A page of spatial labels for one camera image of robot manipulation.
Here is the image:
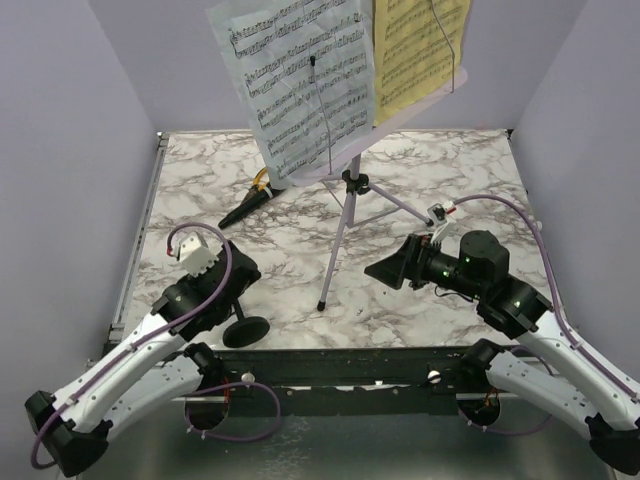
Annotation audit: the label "lilac perforated music stand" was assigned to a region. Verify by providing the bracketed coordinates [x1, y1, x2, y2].
[303, 66, 468, 312]

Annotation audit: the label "white sheet music page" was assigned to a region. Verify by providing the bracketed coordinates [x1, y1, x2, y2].
[206, 0, 375, 187]

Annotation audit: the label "yellow sheet music page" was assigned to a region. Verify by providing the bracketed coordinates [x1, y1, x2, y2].
[373, 0, 472, 126]

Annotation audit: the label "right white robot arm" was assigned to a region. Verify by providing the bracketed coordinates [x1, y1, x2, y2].
[364, 230, 639, 475]

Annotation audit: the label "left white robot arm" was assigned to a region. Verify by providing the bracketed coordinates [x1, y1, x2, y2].
[24, 234, 261, 478]

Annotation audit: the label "black microphone desk stand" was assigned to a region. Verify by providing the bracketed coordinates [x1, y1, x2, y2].
[222, 301, 270, 349]

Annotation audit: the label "black microphone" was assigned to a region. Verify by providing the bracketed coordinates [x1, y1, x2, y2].
[218, 182, 284, 230]

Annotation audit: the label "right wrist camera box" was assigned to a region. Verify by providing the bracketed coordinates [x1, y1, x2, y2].
[427, 200, 457, 245]

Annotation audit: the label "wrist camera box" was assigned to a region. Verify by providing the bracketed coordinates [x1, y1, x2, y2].
[167, 232, 219, 277]
[427, 200, 457, 245]

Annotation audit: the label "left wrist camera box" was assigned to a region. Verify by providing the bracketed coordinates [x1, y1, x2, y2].
[167, 232, 219, 277]

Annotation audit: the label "yellow handled pliers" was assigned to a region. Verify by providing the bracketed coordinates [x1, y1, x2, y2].
[249, 167, 269, 194]

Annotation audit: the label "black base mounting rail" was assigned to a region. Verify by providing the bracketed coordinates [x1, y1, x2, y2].
[181, 343, 501, 427]

